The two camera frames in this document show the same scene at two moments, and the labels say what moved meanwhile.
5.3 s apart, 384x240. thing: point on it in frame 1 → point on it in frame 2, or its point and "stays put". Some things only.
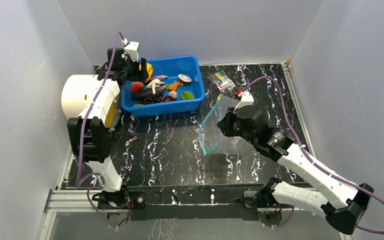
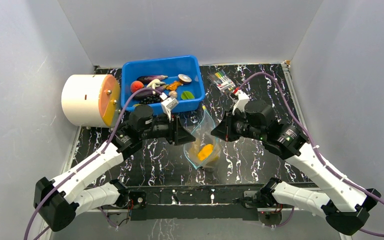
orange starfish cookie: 174,86 stays put
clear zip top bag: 212,138 → 205,151
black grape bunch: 155,98 stays put
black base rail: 221,202 stays put
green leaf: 187,95 stays put
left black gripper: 144,75 → 182,136
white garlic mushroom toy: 154,84 stays put
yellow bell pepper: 149,69 → 205,151
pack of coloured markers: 221,81 stays put
